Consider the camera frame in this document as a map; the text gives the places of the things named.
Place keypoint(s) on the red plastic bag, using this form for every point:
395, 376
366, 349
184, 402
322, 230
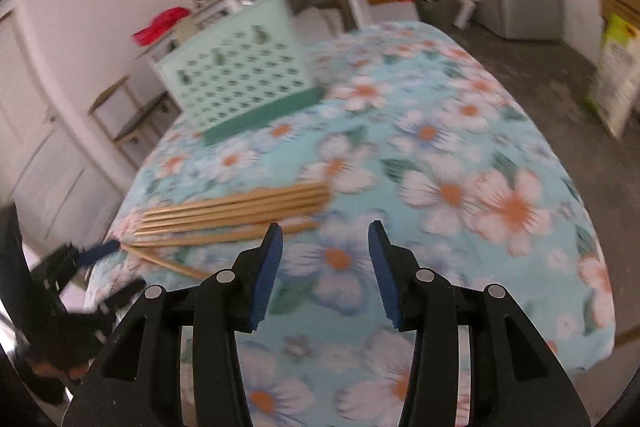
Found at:
160, 27

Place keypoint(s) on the white and yellow sack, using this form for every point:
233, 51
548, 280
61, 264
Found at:
617, 77

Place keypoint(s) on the dark green bag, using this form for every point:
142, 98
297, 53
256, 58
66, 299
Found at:
437, 9

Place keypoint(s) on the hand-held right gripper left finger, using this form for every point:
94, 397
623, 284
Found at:
265, 277

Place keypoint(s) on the mint green utensil holder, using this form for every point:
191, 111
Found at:
235, 67

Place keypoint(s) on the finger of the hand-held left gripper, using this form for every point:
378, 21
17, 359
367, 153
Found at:
122, 294
100, 251

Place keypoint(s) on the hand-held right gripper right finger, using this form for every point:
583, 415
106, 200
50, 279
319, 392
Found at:
386, 277

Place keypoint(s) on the bundle of wooden chopsticks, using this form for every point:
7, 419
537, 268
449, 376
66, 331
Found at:
235, 207

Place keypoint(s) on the white panel door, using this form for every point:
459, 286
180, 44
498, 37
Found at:
45, 147

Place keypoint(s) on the floral blue blanket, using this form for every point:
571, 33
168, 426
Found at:
425, 167

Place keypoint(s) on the wooden chair with dark seat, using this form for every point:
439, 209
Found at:
140, 117

